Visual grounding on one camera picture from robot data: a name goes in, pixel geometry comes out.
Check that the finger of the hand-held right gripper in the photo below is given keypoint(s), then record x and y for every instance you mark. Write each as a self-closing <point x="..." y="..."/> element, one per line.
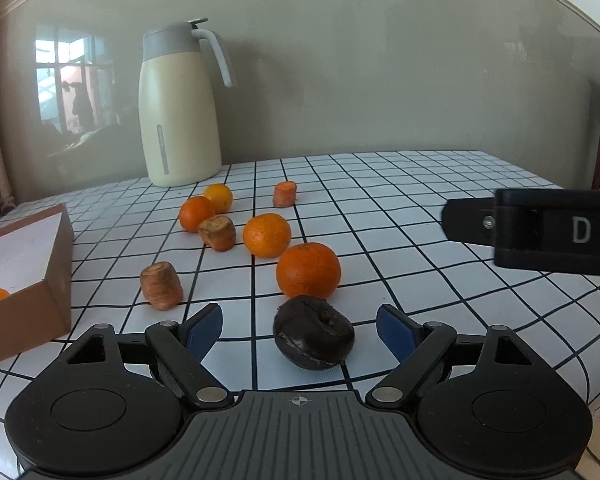
<point x="467" y="222"/>

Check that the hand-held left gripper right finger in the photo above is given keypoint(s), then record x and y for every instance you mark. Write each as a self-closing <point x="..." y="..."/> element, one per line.
<point x="395" y="332"/>

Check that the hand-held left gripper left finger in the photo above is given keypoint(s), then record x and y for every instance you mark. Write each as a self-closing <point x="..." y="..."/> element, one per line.
<point x="205" y="332"/>

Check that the dark brown wrinkled fruit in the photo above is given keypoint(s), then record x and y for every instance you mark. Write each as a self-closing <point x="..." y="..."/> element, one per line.
<point x="313" y="332"/>

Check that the carrot piece with stem end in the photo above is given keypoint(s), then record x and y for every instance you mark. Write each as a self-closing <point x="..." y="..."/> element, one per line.
<point x="217" y="232"/>

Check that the large mandarin orange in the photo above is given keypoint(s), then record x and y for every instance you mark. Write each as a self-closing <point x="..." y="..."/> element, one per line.
<point x="308" y="270"/>

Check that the brown cardboard box white inside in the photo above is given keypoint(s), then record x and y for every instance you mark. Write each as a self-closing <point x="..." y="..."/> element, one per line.
<point x="55" y="280"/>

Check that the white black grid tablecloth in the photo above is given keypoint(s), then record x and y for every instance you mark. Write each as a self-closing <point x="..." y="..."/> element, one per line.
<point x="405" y="210"/>

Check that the cream thermos jug grey lid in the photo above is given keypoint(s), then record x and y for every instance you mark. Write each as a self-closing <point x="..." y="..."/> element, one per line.
<point x="180" y="125"/>

